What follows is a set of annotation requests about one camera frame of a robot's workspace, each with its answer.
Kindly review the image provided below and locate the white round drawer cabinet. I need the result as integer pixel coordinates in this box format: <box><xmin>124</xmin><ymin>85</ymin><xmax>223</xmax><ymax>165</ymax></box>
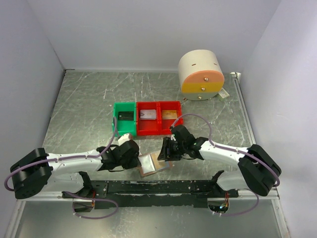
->
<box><xmin>178</xmin><ymin>50</ymin><xmax>224</xmax><ymax>101</ymax></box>

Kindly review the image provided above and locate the silver purple card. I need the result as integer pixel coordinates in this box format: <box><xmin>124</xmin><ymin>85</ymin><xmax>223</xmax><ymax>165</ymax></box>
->
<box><xmin>139</xmin><ymin>109</ymin><xmax>157</xmax><ymax>120</ymax></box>

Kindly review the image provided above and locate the gold card in bin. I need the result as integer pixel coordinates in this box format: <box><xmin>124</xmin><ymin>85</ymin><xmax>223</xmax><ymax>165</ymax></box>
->
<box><xmin>161</xmin><ymin>110</ymin><xmax>178</xmax><ymax>119</ymax></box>

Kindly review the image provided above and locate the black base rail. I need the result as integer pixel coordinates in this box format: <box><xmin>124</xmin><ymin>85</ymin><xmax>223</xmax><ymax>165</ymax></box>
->
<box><xmin>62</xmin><ymin>179</ymin><xmax>238</xmax><ymax>209</ymax></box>

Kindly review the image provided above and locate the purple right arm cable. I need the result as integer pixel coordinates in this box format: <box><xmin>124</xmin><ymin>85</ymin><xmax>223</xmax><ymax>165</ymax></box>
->
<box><xmin>170</xmin><ymin>114</ymin><xmax>280</xmax><ymax>217</ymax></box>

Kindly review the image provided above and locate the red plastic bin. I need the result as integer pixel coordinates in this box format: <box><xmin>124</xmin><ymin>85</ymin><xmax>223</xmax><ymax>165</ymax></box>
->
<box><xmin>158</xmin><ymin>101</ymin><xmax>182</xmax><ymax>135</ymax></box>
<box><xmin>136</xmin><ymin>102</ymin><xmax>160</xmax><ymax>136</ymax></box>

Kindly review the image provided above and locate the black card in green bin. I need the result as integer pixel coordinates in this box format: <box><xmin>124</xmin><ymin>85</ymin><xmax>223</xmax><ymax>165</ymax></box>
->
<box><xmin>117</xmin><ymin>111</ymin><xmax>134</xmax><ymax>121</ymax></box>

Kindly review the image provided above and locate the green plastic bin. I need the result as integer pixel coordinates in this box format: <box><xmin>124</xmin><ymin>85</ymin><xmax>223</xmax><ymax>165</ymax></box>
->
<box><xmin>113</xmin><ymin>102</ymin><xmax>137</xmax><ymax>136</ymax></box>

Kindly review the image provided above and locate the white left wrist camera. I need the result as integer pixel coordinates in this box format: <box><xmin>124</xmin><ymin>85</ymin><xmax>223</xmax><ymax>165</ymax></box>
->
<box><xmin>117</xmin><ymin>133</ymin><xmax>132</xmax><ymax>146</ymax></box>

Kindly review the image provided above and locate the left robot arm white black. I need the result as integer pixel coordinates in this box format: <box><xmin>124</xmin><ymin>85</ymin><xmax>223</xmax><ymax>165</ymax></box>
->
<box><xmin>10</xmin><ymin>140</ymin><xmax>141</xmax><ymax>199</ymax></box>

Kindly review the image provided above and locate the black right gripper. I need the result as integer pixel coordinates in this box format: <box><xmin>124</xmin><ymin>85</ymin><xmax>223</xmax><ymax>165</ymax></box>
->
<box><xmin>158</xmin><ymin>137</ymin><xmax>186</xmax><ymax>161</ymax></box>

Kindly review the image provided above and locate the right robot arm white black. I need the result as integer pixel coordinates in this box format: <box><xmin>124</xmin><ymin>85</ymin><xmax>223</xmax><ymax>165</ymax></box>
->
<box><xmin>158</xmin><ymin>125</ymin><xmax>281</xmax><ymax>197</ymax></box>

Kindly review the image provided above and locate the brown leather card holder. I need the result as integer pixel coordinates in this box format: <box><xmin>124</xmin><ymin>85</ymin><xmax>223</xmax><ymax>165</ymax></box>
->
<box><xmin>138</xmin><ymin>151</ymin><xmax>172</xmax><ymax>177</ymax></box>

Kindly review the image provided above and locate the white corner bracket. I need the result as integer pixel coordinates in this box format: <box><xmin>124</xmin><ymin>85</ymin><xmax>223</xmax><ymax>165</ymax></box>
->
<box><xmin>230</xmin><ymin>72</ymin><xmax>241</xmax><ymax>80</ymax></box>

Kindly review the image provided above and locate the small white green box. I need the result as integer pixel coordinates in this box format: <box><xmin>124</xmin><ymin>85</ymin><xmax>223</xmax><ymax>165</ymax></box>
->
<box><xmin>218</xmin><ymin>88</ymin><xmax>230</xmax><ymax>100</ymax></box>

